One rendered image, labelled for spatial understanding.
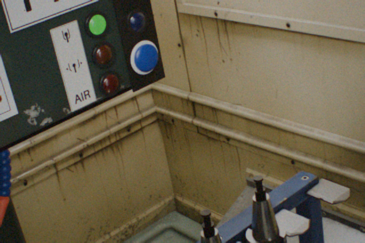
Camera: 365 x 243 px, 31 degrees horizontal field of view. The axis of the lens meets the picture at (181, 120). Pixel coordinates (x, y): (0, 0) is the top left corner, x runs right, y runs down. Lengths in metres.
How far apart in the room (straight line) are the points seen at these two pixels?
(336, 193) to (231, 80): 0.69
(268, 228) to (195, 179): 1.09
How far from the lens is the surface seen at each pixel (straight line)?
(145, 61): 0.69
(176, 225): 2.19
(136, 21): 0.68
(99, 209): 2.07
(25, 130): 0.64
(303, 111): 1.61
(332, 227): 1.70
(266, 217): 1.01
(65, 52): 0.64
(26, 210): 1.93
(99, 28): 0.65
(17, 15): 0.61
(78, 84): 0.66
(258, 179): 0.99
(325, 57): 1.50
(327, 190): 1.16
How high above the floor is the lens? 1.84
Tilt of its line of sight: 25 degrees down
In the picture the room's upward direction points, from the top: 11 degrees counter-clockwise
